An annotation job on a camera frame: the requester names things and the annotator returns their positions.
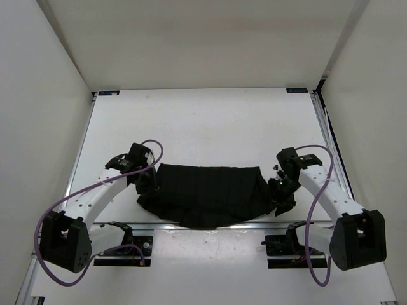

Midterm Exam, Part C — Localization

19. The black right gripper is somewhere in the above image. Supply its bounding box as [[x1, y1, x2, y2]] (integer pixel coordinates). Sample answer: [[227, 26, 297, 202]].
[[265, 175, 302, 216]]

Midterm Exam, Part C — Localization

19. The black skirt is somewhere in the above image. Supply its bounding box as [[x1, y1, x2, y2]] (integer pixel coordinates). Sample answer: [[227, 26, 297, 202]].
[[137, 163, 296, 226]]

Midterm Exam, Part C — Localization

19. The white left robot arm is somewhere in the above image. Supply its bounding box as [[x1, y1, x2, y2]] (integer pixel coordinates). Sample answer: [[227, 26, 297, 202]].
[[34, 142, 161, 273]]

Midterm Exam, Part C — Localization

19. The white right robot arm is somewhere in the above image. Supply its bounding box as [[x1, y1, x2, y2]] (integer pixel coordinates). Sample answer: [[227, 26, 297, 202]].
[[268, 147, 387, 271]]

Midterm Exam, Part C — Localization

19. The blue label sticker right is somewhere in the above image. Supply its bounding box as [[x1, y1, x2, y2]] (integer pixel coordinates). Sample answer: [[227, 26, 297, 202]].
[[286, 88, 308, 94]]

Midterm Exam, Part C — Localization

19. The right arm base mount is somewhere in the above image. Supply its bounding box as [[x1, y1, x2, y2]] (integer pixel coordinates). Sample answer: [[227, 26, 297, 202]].
[[261, 222, 308, 269]]

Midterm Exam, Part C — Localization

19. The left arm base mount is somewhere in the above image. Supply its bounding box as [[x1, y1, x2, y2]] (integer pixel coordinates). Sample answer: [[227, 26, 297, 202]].
[[91, 222, 153, 267]]

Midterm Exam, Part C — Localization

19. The aluminium table edge rail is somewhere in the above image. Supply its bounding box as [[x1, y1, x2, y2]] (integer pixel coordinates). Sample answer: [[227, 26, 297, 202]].
[[92, 221, 338, 232]]

